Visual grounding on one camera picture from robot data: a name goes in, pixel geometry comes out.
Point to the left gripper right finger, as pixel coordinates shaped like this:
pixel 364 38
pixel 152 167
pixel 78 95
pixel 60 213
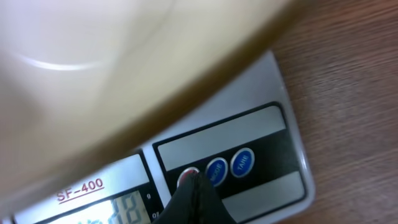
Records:
pixel 208 207

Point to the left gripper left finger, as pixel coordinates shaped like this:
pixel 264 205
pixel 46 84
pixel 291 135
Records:
pixel 181 207

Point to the white digital kitchen scale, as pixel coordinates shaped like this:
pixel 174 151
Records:
pixel 245 140

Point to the white bowl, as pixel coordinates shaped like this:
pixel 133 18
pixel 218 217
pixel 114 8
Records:
pixel 84 81

